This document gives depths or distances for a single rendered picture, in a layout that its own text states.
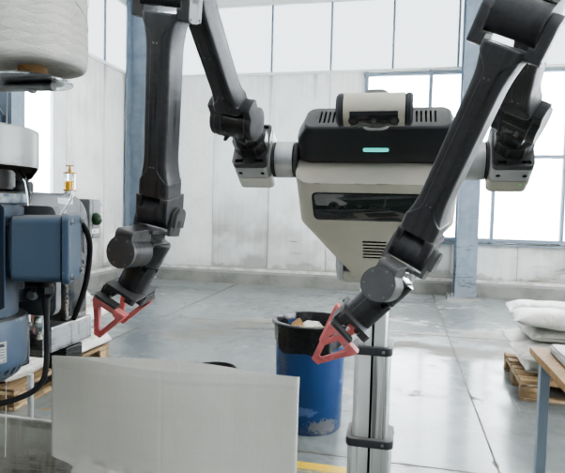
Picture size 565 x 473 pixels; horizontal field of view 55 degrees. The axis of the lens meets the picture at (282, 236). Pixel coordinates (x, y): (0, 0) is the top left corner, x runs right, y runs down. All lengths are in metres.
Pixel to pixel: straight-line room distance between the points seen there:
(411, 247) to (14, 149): 0.61
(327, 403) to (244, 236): 6.31
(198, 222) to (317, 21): 3.94
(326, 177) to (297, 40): 8.30
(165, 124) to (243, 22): 8.93
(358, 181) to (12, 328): 0.80
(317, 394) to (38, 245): 2.63
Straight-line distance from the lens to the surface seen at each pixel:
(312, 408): 3.27
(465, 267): 8.57
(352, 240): 1.38
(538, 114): 1.15
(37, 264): 0.76
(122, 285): 1.05
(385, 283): 0.86
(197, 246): 9.61
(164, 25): 0.94
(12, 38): 0.90
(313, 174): 1.30
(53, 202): 1.19
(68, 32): 0.92
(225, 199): 9.42
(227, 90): 1.14
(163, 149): 0.97
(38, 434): 1.67
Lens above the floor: 1.32
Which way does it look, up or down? 3 degrees down
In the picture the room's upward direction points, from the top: 1 degrees clockwise
